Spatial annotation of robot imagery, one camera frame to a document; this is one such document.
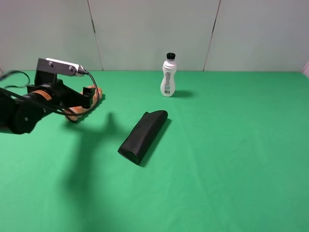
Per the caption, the black camera cable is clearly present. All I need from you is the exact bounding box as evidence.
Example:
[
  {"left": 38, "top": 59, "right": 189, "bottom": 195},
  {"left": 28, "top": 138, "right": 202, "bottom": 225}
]
[{"left": 0, "top": 69, "right": 98, "bottom": 116}]

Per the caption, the orange and cream spiral bread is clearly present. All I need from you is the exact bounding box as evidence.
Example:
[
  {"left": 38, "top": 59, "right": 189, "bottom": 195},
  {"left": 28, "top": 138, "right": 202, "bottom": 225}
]
[{"left": 63, "top": 85, "right": 103, "bottom": 123}]

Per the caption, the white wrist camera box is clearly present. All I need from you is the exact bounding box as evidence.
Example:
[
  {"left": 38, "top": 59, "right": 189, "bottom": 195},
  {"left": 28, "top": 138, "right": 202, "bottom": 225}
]
[{"left": 45, "top": 58, "right": 88, "bottom": 76}]

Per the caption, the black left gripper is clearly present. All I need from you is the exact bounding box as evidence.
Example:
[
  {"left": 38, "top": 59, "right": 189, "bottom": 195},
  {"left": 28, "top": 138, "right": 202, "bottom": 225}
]
[{"left": 26, "top": 58, "right": 95, "bottom": 111}]

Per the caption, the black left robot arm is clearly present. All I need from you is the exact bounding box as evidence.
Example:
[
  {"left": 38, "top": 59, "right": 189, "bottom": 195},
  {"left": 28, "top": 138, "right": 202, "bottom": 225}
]
[{"left": 0, "top": 58, "right": 103, "bottom": 134}]

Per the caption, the white bottle with black cap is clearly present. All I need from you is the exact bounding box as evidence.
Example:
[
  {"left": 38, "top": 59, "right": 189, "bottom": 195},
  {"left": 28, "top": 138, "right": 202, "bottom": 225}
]
[{"left": 160, "top": 53, "right": 177, "bottom": 97}]

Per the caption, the black glasses case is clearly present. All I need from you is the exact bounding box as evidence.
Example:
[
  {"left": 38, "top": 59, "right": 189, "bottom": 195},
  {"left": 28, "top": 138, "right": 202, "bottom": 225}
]
[{"left": 118, "top": 110, "right": 168, "bottom": 165}]

